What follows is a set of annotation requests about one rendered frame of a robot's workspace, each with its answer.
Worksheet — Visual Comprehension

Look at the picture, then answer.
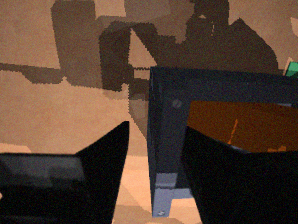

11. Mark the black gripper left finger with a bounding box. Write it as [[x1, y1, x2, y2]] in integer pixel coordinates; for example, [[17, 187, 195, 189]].
[[0, 121, 130, 224]]

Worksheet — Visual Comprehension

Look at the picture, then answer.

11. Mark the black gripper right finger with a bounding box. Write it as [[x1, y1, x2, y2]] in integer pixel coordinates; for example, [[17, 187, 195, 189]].
[[181, 126, 298, 224]]

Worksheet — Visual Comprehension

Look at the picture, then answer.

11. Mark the orange l-shaped part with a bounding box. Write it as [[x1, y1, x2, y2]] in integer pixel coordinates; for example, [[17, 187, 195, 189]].
[[187, 101, 298, 153]]

